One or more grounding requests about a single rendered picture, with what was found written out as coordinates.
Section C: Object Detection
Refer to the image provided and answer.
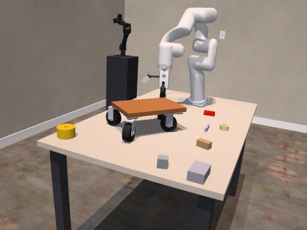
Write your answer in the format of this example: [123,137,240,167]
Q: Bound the brown wooden dolly with black caster wheels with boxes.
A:
[106,97,187,142]

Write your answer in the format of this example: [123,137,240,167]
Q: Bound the yellow short cylinder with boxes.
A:
[56,124,76,139]

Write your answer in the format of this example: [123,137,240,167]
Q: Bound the small tan wooden block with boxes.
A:
[196,138,212,150]

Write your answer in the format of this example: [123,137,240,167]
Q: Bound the beige roll of tape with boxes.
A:
[220,124,229,131]

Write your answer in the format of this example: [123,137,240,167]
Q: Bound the red toy brick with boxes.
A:
[204,110,215,116]

